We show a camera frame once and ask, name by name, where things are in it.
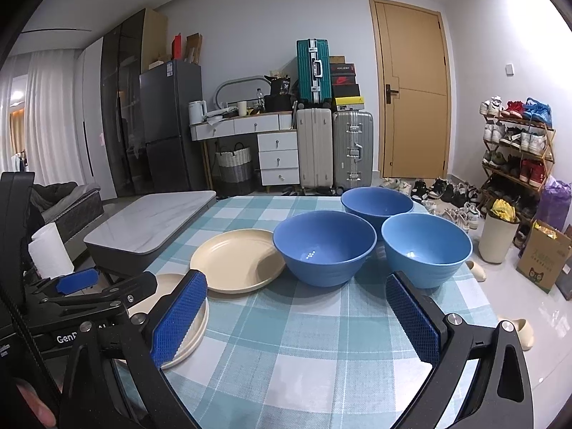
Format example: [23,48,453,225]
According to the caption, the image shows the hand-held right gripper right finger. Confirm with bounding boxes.
[386,272,534,429]

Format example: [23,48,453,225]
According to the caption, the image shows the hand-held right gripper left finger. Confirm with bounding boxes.
[58,270,208,429]

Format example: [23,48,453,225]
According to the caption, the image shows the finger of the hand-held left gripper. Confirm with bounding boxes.
[30,268,103,305]
[42,272,158,314]

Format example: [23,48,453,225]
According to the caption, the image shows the cream plate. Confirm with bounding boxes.
[114,272,210,369]
[189,228,287,295]

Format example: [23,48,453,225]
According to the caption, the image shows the light blue bowl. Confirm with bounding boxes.
[381,213,473,290]

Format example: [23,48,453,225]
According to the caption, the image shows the dark blue bowl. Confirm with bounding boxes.
[340,187,415,237]
[272,211,377,287]

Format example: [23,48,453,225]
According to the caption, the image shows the person's left hand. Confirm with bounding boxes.
[13,380,58,429]

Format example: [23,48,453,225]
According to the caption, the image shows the white paper towel roll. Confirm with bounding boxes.
[28,222,75,280]

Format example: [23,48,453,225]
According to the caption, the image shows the dark sofa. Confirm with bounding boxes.
[29,182,104,251]

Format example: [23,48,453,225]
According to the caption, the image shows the teal checked tablecloth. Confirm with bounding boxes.
[114,194,514,429]

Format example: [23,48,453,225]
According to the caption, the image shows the beige trash bin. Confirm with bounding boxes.
[478,208,521,263]

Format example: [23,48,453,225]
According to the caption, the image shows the white curtains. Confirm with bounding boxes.
[0,51,83,186]

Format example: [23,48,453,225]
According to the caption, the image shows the pile of shoes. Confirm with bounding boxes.
[380,178,483,233]

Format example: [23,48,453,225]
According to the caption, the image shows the cardboard box with cat print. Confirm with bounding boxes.
[516,220,572,294]

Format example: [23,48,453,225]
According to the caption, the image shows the yellow bag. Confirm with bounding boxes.
[490,199,519,222]

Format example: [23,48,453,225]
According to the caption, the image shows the dark glass wardrobe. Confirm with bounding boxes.
[100,9,168,197]

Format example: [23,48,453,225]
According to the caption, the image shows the woven laundry basket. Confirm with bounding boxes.
[215,142,253,185]

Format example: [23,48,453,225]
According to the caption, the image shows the grey fridge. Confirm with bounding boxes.
[139,59,205,193]

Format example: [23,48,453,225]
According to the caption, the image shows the silver suitcase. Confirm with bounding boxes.
[332,111,374,191]

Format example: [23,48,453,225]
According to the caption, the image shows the purple bag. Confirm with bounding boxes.
[535,179,572,231]

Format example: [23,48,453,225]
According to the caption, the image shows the white drawer unit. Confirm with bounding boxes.
[257,132,300,187]

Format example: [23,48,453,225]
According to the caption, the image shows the white kettle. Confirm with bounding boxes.
[188,100,208,126]

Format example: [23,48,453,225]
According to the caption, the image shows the white dressing table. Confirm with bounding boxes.
[190,112,298,191]

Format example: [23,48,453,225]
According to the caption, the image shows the shoe rack with shoes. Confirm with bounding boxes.
[479,96,556,215]

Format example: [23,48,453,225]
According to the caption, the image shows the beige suitcase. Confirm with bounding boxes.
[296,107,335,191]

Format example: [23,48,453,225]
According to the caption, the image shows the oval mirror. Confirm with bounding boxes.
[215,75,270,110]

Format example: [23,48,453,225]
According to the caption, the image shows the wooden door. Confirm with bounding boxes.
[369,0,452,179]

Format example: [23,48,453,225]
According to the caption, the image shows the black printed bag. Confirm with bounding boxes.
[265,74,296,112]

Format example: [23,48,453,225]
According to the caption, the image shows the stack of shoe boxes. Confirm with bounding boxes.
[329,56,365,112]

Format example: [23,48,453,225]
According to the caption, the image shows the tall cardboard box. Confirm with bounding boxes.
[186,33,203,64]

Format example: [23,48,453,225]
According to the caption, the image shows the teal suitcase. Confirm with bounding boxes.
[296,39,332,103]

